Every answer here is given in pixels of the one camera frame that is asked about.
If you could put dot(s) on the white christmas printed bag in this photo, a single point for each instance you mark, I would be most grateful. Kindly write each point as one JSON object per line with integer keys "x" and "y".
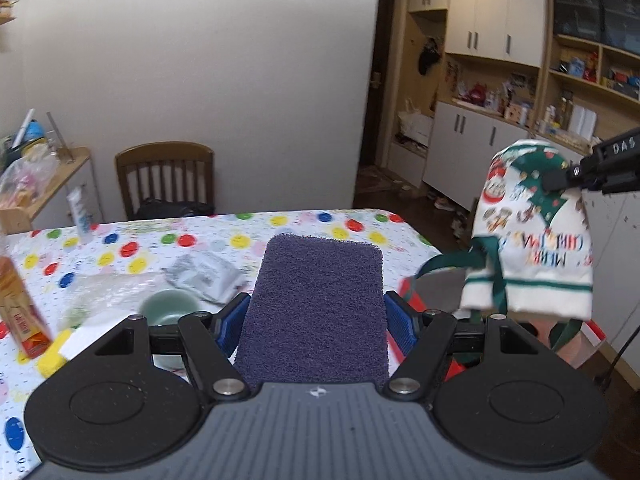
{"x": 530, "y": 260}

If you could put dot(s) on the orange tea bottle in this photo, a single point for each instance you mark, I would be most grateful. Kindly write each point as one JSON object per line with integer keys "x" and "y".
{"x": 20, "y": 310}

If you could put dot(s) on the white boxes pair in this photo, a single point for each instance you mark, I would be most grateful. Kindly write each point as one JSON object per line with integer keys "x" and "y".
{"x": 583, "y": 121}

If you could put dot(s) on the balloon printed tablecloth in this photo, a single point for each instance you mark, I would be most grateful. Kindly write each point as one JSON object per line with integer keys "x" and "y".
{"x": 150, "y": 245}

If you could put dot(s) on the white wall cabinet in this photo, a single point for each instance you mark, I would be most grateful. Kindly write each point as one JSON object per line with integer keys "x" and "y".
{"x": 480, "y": 15}

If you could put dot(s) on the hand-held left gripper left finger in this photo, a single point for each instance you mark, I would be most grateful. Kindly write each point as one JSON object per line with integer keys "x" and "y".
{"x": 230, "y": 325}

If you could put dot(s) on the blue lidded container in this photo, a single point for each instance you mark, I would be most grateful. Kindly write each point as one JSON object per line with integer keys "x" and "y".
{"x": 32, "y": 132}

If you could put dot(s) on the wooden open shelf unit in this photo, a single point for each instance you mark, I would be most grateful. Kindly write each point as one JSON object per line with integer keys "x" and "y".
{"x": 607, "y": 102}

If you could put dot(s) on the white stick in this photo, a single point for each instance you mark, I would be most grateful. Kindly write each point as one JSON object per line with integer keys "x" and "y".
{"x": 22, "y": 127}

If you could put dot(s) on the plastic bag of snacks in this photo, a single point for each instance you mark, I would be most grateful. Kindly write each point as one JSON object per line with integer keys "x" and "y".
{"x": 25, "y": 180}

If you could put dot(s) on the red cardboard box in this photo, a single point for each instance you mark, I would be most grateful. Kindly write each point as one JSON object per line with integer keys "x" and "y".
{"x": 592, "y": 330}

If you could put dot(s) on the white tube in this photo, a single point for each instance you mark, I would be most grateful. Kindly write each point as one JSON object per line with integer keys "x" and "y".
{"x": 80, "y": 215}

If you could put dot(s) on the white sneaker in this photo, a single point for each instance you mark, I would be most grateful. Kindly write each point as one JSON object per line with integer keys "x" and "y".
{"x": 444, "y": 203}

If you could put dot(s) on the black tripod stand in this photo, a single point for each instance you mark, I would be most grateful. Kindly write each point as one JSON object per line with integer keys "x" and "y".
{"x": 605, "y": 380}

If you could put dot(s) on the yellow sponge cloth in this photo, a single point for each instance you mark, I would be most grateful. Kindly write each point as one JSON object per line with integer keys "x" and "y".
{"x": 50, "y": 357}

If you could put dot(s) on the small wooden cabinet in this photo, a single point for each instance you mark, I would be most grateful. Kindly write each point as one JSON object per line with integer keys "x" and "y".
{"x": 65, "y": 175}

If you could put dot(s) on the black hanging bag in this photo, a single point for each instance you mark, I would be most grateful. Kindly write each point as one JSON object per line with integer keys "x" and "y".
{"x": 430, "y": 57}

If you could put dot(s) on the white tote bag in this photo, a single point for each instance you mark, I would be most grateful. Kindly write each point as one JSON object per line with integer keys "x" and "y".
{"x": 415, "y": 127}

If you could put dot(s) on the dark wooden door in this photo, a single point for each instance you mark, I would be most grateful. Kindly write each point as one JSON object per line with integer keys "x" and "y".
{"x": 377, "y": 85}

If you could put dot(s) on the purple scouring pad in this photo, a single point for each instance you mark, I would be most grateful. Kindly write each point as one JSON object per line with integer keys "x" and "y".
{"x": 310, "y": 305}

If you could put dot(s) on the glass door cabinet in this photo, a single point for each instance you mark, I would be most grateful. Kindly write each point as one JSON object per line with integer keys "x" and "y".
{"x": 595, "y": 10}

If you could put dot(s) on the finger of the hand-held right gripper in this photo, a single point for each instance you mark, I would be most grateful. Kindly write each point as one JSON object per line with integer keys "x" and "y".
{"x": 562, "y": 177}

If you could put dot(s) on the thin dark stick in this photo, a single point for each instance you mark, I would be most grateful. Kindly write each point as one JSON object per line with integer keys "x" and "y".
{"x": 60, "y": 137}

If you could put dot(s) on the grey plastic packet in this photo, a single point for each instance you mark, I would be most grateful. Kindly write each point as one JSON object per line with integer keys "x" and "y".
{"x": 205, "y": 275}

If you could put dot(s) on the wooden chair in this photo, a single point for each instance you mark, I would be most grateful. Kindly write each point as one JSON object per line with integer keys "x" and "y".
{"x": 165, "y": 152}

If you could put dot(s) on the white base cabinet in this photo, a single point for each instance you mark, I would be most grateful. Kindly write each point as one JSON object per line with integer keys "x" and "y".
{"x": 455, "y": 150}

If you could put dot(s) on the pale green ceramic cup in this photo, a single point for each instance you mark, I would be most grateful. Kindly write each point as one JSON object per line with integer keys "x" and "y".
{"x": 165, "y": 305}

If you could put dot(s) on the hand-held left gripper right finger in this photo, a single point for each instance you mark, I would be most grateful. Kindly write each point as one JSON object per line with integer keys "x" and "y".
{"x": 400, "y": 322}

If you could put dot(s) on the clear plastic bag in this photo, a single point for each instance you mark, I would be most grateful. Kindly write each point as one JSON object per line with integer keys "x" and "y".
{"x": 105, "y": 290}

